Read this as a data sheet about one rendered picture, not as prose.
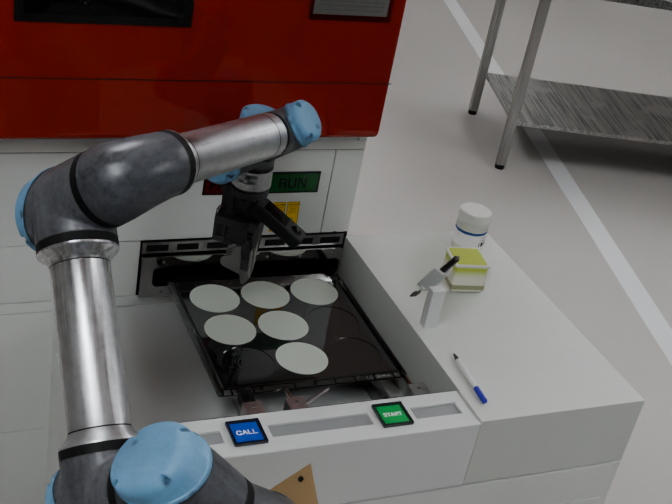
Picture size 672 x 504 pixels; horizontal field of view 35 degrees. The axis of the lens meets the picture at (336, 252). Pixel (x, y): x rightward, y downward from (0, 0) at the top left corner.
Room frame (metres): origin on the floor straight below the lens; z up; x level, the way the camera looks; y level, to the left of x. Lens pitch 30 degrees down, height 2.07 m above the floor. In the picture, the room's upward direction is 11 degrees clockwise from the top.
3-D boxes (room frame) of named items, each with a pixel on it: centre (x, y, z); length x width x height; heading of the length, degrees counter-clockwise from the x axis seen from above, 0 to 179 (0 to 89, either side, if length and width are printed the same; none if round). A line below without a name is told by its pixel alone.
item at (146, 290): (1.92, 0.18, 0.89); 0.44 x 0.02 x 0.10; 118
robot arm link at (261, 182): (1.78, 0.18, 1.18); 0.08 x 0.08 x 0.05
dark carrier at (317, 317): (1.75, 0.07, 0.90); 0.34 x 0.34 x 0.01; 28
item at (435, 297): (1.76, -0.19, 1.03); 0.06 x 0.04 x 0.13; 28
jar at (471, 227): (2.09, -0.28, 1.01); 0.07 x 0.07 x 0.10
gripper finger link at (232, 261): (1.77, 0.19, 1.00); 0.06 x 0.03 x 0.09; 82
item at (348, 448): (1.39, -0.04, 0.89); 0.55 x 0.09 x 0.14; 118
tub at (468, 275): (1.93, -0.27, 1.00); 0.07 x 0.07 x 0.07; 18
